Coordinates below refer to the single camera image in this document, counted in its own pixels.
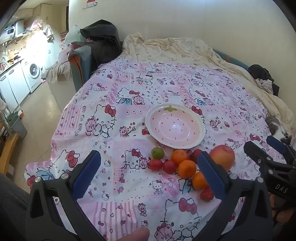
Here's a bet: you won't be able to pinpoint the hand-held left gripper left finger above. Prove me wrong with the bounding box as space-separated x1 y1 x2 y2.
25 150 104 241

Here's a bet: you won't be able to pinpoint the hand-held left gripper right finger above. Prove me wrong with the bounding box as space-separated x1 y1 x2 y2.
192 151 274 241

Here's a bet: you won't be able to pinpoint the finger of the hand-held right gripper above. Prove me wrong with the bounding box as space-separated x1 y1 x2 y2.
266 136 296 166
244 141 275 169

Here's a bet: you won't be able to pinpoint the orange tangerine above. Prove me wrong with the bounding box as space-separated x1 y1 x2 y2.
192 171 208 190
178 160 197 179
171 149 189 165

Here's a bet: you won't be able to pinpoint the red strawberry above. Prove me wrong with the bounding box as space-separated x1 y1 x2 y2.
200 186 215 202
190 149 204 164

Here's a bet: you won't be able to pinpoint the large red-yellow apple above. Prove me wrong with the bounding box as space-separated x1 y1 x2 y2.
209 145 236 172

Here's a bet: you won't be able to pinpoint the red cherry tomato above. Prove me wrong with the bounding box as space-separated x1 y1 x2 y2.
162 159 177 174

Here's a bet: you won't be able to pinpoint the small red plum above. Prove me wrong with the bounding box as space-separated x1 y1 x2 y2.
148 159 163 171

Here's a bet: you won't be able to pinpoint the small green plum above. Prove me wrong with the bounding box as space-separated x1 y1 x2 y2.
151 147 164 160

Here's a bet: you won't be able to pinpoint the pink strawberry-print plate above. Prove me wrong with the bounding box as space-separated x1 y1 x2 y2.
145 104 206 149

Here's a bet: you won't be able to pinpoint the person's right hand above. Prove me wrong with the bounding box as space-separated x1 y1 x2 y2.
269 195 289 225

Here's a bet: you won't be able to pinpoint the person's left hand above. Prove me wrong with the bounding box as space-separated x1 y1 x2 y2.
120 227 149 241

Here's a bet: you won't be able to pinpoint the grey and white cat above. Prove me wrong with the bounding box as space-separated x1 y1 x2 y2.
265 115 293 145

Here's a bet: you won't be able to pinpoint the striped shirt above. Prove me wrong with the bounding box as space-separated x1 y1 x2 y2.
255 78 274 94

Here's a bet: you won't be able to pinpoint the pink cartoon cat printed blanket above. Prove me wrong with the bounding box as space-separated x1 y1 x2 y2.
24 56 287 241

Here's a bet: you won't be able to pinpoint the black clothing pile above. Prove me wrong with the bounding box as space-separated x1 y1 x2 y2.
248 64 280 96

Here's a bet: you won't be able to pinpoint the person's dark clothing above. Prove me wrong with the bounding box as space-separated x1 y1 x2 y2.
0 173 31 241

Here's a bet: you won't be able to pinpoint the wooden side table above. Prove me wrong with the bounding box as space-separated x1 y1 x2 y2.
0 132 19 172

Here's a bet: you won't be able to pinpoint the grey trash bin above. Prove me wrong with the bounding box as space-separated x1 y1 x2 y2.
7 112 28 139

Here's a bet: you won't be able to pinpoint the blue and orange sofa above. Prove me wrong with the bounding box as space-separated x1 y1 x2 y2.
68 45 93 92

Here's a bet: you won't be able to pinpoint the floral throw blanket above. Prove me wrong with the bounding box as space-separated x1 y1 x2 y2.
44 61 73 84

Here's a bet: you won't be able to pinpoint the white washing machine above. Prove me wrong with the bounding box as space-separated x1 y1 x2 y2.
22 61 44 93

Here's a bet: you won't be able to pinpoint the white kitchen cabinets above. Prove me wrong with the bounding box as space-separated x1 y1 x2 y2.
0 62 30 112

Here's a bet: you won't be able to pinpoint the dark grey cloth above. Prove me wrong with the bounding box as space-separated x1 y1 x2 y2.
89 39 123 70

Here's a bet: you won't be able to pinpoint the white plastic bag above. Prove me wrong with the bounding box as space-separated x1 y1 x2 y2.
58 24 81 63

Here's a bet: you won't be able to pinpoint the black jacket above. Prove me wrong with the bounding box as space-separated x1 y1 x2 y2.
80 20 121 41

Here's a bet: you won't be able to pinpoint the white kitchen appliance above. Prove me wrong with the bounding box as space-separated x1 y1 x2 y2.
3 20 25 37

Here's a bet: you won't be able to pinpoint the blue bed frame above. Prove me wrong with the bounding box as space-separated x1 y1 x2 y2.
213 48 250 70

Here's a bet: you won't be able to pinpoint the red cartoon wall sticker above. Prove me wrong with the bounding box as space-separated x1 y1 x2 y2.
82 0 97 10

